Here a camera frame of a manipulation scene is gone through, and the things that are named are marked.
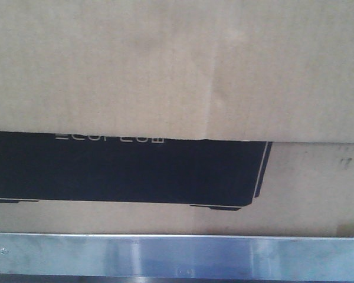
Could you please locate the brown cardboard box black print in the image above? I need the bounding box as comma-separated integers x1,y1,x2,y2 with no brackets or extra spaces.
0,1,354,237

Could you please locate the metal shelf front rail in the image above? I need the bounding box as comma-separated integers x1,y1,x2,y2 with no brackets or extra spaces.
0,233,354,281

